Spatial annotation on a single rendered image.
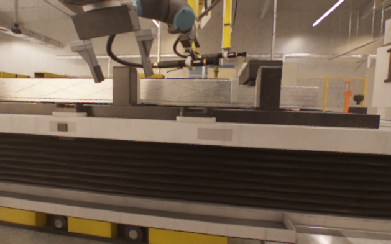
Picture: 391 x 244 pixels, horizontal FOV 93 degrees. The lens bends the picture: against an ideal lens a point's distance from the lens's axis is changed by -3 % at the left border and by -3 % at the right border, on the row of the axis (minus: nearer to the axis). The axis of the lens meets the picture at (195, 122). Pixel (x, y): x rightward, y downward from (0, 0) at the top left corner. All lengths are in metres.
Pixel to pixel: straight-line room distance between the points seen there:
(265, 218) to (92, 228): 1.03
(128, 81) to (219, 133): 0.34
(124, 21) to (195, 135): 0.34
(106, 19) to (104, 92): 0.49
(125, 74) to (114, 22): 0.25
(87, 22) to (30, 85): 0.72
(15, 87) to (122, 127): 0.71
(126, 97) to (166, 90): 0.19
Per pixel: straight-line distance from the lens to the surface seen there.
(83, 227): 1.53
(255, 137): 0.57
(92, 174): 1.14
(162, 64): 1.31
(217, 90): 0.78
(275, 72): 0.64
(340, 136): 0.65
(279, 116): 0.62
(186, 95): 0.79
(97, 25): 0.49
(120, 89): 0.70
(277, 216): 1.02
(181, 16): 0.82
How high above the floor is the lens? 0.89
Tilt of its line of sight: 5 degrees down
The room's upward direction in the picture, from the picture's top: 2 degrees clockwise
